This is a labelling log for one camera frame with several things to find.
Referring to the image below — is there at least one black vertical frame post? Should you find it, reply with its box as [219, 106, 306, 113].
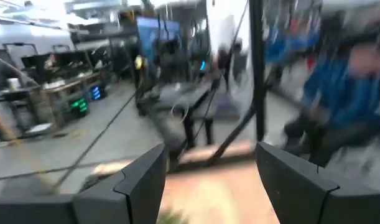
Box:
[249, 0, 267, 141]

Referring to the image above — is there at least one black floor cable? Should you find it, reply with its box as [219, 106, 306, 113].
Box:
[52, 92, 137, 191]

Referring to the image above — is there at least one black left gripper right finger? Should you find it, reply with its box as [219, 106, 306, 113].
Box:
[255, 141, 380, 224]

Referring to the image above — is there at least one green lit device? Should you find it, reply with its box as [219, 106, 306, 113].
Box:
[69, 98, 90, 118]

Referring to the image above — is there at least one white cup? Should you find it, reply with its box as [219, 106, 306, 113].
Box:
[7, 77, 21, 91]

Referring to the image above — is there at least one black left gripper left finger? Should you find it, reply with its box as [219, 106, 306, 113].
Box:
[72, 143, 169, 224]

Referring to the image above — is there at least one wooden workbench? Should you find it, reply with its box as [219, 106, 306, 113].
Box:
[0, 46, 107, 139]

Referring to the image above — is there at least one person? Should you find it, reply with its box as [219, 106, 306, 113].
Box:
[282, 18, 380, 167]
[231, 39, 249, 85]

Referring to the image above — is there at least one blue lit device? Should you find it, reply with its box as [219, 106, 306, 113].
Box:
[89, 86, 107, 101]

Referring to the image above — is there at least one blue board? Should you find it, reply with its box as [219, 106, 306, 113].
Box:
[136, 16, 181, 60]

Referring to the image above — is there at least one black diagonal frame brace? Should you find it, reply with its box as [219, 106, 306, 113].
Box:
[206, 105, 256, 166]

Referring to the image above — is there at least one dark grey table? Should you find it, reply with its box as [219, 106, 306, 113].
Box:
[136, 82, 216, 151]

